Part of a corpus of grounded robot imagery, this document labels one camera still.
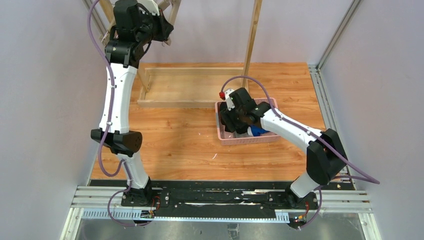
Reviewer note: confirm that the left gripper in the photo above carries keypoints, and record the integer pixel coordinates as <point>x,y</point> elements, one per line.
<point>162,28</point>

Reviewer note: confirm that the beige clip hanger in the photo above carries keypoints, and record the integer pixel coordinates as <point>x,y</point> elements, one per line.
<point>174,6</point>
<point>105,38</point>

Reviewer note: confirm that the black underwear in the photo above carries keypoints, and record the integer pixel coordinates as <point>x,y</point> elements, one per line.
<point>232,124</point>

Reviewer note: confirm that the blue underwear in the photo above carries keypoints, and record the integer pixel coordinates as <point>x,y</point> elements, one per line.
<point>254,131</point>

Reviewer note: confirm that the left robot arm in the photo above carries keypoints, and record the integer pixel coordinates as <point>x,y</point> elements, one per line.
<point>137,24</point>

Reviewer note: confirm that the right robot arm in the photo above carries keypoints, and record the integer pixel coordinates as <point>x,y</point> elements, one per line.
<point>241,114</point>

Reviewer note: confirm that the empty beige clip hanger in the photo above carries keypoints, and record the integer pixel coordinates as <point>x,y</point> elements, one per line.
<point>105,38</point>

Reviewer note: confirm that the wooden clothes rack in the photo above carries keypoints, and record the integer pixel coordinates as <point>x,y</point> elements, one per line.
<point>191,86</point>

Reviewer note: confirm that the pink plastic basket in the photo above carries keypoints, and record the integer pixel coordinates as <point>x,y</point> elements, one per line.
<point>228,138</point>

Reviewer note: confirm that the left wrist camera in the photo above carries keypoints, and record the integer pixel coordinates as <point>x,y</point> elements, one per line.
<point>151,6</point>

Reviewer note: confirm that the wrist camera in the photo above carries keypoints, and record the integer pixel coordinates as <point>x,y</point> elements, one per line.
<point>151,6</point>
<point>227,100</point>

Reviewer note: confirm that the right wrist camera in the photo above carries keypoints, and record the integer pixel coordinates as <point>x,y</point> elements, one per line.
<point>227,100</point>

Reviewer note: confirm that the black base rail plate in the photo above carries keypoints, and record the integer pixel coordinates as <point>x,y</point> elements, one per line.
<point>228,200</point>

